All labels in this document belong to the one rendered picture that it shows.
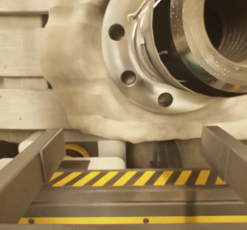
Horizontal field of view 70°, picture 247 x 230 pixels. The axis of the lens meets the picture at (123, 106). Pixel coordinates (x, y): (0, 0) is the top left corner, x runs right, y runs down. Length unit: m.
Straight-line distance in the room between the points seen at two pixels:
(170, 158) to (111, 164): 0.16
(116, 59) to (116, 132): 0.14
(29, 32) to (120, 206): 0.36
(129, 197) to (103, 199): 0.04
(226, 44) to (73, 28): 0.24
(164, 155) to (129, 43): 0.27
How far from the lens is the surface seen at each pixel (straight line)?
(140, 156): 0.60
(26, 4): 0.43
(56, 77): 0.37
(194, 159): 0.64
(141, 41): 0.21
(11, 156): 0.66
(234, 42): 0.24
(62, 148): 0.16
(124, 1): 0.33
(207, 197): 0.28
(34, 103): 0.43
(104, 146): 0.44
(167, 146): 0.46
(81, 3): 0.35
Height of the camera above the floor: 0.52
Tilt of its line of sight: 76 degrees down
